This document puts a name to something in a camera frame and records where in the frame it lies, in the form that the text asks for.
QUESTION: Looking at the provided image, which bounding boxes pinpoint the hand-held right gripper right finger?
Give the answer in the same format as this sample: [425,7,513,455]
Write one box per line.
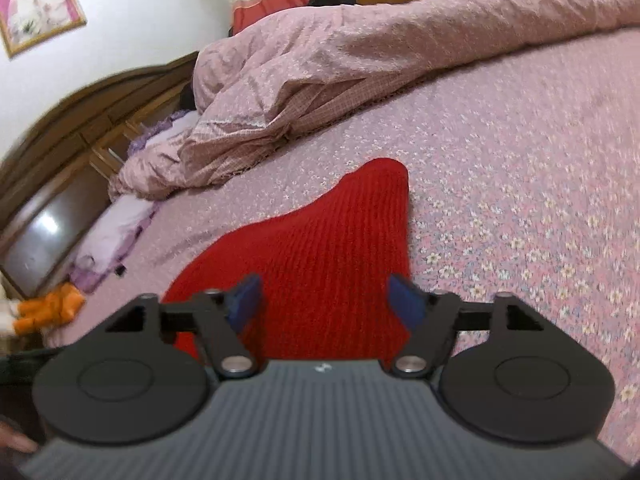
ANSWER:
[387,273,547,377]

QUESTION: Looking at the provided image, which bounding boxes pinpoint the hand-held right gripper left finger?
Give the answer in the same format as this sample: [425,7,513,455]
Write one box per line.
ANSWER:
[104,274,264,379]

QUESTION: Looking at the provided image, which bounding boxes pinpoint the red knitted sweater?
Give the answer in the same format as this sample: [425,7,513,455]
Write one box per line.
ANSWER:
[161,158,414,367]

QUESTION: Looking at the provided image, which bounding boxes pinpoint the person's left hand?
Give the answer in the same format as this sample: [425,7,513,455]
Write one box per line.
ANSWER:
[0,419,40,456]

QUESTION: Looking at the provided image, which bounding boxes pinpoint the purple ruffled pillow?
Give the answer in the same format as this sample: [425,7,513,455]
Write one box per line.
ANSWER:
[69,107,202,295]

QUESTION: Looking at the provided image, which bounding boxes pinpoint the floral pink bed sheet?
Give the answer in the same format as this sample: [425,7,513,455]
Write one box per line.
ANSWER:
[44,27,640,463]

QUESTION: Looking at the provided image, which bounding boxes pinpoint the orange plush toy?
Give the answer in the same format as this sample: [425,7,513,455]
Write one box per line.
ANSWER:
[12,281,87,337]

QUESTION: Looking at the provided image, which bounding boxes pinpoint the dark wooden headboard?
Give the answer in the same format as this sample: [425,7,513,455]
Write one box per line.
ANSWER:
[0,50,202,302]

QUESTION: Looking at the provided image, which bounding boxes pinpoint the white plush toy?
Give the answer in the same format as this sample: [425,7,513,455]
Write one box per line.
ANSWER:
[0,287,22,337]

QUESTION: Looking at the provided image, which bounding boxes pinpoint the pink floral duvet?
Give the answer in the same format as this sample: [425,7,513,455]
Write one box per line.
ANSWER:
[107,0,640,202]

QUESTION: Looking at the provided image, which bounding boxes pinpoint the framed wall picture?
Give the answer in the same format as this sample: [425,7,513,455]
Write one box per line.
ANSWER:
[0,0,89,59]

